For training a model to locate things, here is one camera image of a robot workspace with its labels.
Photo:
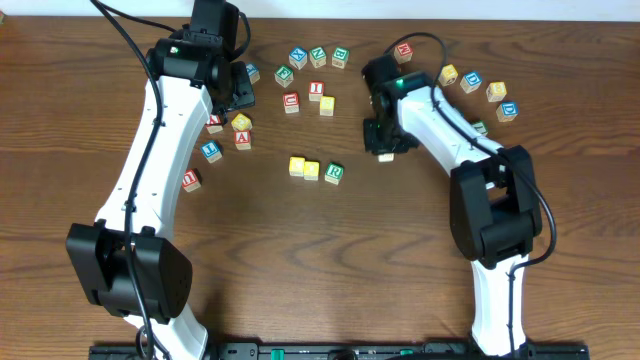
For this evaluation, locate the yellow block near A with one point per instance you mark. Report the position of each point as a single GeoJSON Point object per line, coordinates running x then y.
{"type": "Point", "coordinates": [241, 122]}

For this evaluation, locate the blue X block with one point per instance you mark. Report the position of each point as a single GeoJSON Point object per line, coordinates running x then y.
{"type": "Point", "coordinates": [298, 57]}

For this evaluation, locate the green R block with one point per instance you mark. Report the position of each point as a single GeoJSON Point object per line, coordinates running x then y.
{"type": "Point", "coordinates": [334, 173]}

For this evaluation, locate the green B block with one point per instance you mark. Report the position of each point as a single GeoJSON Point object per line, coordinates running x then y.
{"type": "Point", "coordinates": [340, 57]}

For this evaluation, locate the yellow C block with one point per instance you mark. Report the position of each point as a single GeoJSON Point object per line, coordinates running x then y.
{"type": "Point", "coordinates": [296, 166]}

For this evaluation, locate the green N block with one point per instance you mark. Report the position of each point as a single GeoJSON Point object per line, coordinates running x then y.
{"type": "Point", "coordinates": [318, 57]}

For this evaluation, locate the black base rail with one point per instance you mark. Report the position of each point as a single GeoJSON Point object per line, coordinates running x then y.
{"type": "Point", "coordinates": [432, 350]}

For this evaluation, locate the blue d block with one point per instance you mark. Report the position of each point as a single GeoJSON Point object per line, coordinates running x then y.
{"type": "Point", "coordinates": [471, 82]}
{"type": "Point", "coordinates": [507, 111]}

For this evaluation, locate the yellow S block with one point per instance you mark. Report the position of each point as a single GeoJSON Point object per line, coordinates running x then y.
{"type": "Point", "coordinates": [327, 106]}

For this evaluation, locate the red u block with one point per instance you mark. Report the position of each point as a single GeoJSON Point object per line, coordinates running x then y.
{"type": "Point", "coordinates": [291, 102]}
{"type": "Point", "coordinates": [191, 181]}

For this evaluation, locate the blue D block upper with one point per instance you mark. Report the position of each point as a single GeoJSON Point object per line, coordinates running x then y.
{"type": "Point", "coordinates": [471, 82]}

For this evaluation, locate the green T block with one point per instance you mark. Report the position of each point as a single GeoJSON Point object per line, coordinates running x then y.
{"type": "Point", "coordinates": [480, 127]}

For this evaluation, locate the green F block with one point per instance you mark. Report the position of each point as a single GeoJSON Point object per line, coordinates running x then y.
{"type": "Point", "coordinates": [284, 76]}

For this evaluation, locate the blue P block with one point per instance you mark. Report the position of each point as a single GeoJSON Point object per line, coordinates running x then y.
{"type": "Point", "coordinates": [253, 73]}

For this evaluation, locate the blue L block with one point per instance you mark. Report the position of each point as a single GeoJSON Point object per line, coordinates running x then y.
{"type": "Point", "coordinates": [387, 157]}

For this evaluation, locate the yellow block far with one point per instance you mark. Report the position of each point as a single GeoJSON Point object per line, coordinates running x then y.
{"type": "Point", "coordinates": [448, 75]}

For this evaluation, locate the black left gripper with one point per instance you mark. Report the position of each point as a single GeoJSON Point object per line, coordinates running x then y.
{"type": "Point", "coordinates": [242, 87]}

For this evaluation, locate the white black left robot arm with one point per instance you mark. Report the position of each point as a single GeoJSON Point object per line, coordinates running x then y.
{"type": "Point", "coordinates": [125, 260]}

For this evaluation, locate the blue D block lower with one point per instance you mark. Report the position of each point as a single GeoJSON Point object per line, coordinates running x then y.
{"type": "Point", "coordinates": [507, 111]}

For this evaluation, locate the red X block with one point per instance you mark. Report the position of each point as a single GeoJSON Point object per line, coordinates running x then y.
{"type": "Point", "coordinates": [215, 124]}

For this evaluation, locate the yellow O block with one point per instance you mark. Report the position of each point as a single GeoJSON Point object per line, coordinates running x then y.
{"type": "Point", "coordinates": [311, 170]}

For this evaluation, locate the red A block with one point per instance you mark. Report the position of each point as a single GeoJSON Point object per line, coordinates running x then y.
{"type": "Point", "coordinates": [242, 140]}

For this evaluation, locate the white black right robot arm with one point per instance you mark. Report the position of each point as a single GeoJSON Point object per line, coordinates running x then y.
{"type": "Point", "coordinates": [494, 213]}

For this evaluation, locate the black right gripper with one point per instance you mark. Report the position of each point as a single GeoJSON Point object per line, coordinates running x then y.
{"type": "Point", "coordinates": [382, 141]}

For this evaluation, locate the red I block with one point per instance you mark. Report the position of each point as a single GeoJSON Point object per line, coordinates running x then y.
{"type": "Point", "coordinates": [316, 91]}

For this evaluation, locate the yellow 8 block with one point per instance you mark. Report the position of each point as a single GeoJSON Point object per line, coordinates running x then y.
{"type": "Point", "coordinates": [496, 91]}

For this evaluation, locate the blue J block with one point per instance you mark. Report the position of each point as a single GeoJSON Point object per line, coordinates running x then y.
{"type": "Point", "coordinates": [211, 151]}

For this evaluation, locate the red block far right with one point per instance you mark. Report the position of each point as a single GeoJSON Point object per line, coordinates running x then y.
{"type": "Point", "coordinates": [402, 52]}

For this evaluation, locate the red U block upper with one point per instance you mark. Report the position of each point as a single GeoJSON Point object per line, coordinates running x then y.
{"type": "Point", "coordinates": [291, 102]}

